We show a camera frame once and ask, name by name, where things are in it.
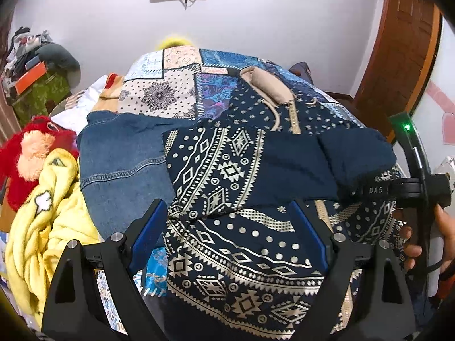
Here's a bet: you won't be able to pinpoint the pile of mixed clothes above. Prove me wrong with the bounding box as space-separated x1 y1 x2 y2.
2 26 82 89

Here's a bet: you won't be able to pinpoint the green patterned cloth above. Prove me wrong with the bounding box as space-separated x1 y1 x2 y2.
12 72 72 118

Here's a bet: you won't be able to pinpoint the peach cloth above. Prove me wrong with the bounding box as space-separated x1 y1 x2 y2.
98 73 125 112

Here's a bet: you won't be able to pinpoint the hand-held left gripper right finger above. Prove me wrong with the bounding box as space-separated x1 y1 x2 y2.
289 201 416 341

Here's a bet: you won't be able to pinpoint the yellow fleece blanket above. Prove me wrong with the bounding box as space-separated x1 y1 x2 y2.
5 148 104 327

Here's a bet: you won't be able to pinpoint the blue denim jeans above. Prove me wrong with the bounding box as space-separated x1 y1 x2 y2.
77 111 200 240

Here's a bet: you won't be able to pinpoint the patchwork bedspread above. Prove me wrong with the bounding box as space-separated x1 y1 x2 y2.
96 47 406 341

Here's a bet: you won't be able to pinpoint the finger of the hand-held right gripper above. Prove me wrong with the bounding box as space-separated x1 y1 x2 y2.
355 178 425 209

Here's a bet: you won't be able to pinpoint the yellow fuzzy arc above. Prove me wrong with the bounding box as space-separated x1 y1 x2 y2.
156 36 199 50

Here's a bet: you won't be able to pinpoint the dark grey bag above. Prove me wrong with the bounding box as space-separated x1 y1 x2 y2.
288 62 314 85

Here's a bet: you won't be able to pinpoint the orange box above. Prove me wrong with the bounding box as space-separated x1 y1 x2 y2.
16 61 48 93

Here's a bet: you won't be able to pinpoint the red plush toy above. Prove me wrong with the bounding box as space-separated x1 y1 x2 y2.
0 115 79 212

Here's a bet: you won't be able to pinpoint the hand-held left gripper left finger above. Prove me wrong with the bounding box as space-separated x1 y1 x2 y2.
42 199 167 341

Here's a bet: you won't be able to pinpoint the white cloth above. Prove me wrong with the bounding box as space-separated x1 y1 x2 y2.
50 74 123 134

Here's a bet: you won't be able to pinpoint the person's right hand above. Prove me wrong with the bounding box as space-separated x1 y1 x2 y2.
393 204 455 275

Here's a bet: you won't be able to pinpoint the wooden door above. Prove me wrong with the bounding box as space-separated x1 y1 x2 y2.
351 0 444 144

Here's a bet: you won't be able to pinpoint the navy patterned hooded jacket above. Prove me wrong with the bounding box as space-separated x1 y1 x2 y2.
163 66 406 341

